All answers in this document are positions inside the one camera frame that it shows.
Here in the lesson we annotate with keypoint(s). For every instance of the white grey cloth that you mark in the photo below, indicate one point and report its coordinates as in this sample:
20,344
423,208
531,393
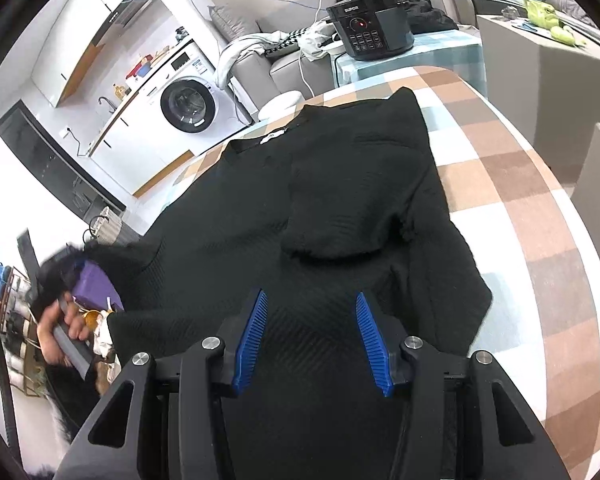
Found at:
235,55

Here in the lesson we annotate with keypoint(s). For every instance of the white plastic bag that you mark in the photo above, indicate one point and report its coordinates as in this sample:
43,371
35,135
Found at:
102,345

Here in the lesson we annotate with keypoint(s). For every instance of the person's left hand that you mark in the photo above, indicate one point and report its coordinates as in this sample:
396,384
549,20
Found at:
75,325

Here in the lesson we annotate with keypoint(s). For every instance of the black glass cabinet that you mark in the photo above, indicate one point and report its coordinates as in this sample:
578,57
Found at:
45,160

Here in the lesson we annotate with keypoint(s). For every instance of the green plush toy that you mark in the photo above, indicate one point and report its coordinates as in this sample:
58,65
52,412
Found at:
537,10

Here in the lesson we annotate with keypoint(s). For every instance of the black knit sweater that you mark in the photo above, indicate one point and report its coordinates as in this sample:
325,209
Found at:
330,200

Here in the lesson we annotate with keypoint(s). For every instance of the white washing machine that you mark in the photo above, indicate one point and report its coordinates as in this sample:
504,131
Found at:
190,105

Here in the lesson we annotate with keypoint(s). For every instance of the white kitchen base cabinet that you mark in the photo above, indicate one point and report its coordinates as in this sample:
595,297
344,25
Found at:
130,145

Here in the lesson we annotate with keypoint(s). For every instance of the grey sofa pillow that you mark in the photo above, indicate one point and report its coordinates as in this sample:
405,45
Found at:
232,22

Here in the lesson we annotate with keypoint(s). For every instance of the brown blue plaid blanket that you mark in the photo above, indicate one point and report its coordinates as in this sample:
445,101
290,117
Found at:
505,210

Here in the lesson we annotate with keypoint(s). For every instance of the grey sofa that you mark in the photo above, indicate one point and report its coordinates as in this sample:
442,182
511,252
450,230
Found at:
285,70

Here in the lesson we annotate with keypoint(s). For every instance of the kitchen faucet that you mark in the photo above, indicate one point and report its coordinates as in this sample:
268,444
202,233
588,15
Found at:
105,102

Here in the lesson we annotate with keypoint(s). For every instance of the purple bag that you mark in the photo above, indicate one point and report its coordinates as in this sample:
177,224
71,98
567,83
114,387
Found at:
100,285

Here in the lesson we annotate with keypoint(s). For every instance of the shoe rack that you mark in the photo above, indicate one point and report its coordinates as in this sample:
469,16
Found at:
10,310

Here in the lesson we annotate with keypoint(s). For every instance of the red box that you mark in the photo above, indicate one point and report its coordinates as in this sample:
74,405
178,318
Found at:
140,69

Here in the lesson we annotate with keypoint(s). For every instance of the white round stool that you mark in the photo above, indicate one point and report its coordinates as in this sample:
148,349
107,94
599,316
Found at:
280,105

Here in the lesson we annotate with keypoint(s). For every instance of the black range hood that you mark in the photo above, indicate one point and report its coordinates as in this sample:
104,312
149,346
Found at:
125,15

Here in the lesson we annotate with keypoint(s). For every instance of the black electric pressure cooker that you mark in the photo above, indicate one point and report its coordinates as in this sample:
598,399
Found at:
375,30

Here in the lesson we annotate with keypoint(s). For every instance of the light blue checked tablecloth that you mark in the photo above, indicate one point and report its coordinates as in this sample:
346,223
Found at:
430,52

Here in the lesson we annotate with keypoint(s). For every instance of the white wall cabinet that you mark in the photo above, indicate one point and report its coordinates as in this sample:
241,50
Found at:
70,45

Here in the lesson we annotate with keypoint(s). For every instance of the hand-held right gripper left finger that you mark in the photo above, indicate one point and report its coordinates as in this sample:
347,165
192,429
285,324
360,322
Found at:
252,340

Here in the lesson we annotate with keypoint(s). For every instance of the person's left forearm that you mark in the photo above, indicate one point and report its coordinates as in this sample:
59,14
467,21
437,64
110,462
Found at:
75,410

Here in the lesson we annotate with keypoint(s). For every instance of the woven basket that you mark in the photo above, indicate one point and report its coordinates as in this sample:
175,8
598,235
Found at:
107,227

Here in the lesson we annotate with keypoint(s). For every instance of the grey bed blanket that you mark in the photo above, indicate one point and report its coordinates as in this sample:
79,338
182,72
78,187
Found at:
570,2

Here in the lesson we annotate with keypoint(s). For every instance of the black white houndstooth cushion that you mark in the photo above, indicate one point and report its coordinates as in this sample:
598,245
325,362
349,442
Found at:
290,42

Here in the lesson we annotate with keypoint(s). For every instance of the pile of black clothes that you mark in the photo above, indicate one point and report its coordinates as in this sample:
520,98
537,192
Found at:
430,15

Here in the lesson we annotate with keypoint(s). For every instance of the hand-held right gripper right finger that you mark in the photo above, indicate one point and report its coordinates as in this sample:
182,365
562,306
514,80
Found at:
372,340

